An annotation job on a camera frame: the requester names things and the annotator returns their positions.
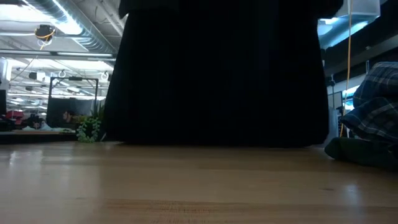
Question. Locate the black cloth garment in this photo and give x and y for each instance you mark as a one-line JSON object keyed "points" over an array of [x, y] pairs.
{"points": [[217, 77]]}

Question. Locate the dark green button shirt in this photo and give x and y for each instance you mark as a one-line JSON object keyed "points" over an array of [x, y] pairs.
{"points": [[357, 152]]}

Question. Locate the blue plaid shirt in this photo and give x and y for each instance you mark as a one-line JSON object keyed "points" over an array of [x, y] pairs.
{"points": [[376, 109]]}

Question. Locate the small green potted plant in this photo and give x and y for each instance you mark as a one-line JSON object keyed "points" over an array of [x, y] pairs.
{"points": [[88, 129]]}

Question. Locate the person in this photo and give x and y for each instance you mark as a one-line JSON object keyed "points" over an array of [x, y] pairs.
{"points": [[69, 116]]}

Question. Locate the silver ceiling duct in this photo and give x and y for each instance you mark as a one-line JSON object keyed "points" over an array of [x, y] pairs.
{"points": [[90, 37]]}

